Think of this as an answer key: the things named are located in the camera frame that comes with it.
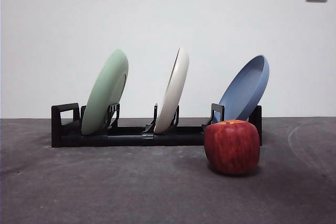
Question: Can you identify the red apple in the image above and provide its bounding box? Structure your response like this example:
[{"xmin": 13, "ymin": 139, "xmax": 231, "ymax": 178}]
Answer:
[{"xmin": 204, "ymin": 119, "xmax": 261, "ymax": 175}]

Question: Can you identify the black plate rack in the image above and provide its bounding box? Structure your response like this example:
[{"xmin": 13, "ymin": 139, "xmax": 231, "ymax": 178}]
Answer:
[{"xmin": 51, "ymin": 102, "xmax": 263, "ymax": 148}]

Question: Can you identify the white plate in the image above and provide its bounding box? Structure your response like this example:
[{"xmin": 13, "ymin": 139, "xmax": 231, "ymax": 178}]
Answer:
[{"xmin": 153, "ymin": 47, "xmax": 190, "ymax": 134}]

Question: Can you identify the green plate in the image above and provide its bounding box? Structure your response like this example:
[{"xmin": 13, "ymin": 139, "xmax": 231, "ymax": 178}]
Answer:
[{"xmin": 81, "ymin": 48, "xmax": 129, "ymax": 135}]

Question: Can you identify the blue plate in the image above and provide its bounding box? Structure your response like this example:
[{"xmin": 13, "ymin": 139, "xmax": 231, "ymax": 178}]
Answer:
[{"xmin": 214, "ymin": 55, "xmax": 270, "ymax": 125}]

